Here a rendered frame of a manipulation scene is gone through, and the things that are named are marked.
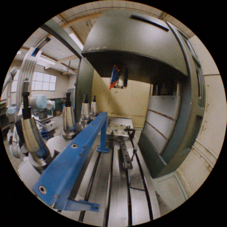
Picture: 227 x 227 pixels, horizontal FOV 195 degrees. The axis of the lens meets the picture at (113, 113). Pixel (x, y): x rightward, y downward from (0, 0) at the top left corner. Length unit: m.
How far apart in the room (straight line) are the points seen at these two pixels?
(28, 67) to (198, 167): 2.13
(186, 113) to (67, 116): 0.61
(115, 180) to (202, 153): 0.80
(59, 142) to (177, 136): 0.64
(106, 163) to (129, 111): 1.38
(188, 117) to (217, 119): 0.41
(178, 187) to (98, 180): 0.89
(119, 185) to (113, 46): 0.70
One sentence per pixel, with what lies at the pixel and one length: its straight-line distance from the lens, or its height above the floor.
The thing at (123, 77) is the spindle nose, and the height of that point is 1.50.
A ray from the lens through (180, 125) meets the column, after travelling 0.58.
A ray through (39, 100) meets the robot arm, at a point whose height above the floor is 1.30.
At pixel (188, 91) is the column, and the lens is 0.57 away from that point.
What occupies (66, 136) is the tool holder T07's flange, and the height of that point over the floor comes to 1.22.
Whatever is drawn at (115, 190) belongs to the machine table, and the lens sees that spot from 0.43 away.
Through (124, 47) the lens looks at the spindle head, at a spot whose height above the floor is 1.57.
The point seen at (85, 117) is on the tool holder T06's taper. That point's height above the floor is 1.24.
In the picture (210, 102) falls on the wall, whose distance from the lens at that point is 0.86.
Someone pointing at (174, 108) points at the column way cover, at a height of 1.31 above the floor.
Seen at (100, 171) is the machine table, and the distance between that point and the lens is 0.48.
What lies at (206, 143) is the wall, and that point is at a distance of 0.86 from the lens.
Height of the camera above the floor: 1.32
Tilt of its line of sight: 13 degrees down
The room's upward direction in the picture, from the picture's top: 6 degrees clockwise
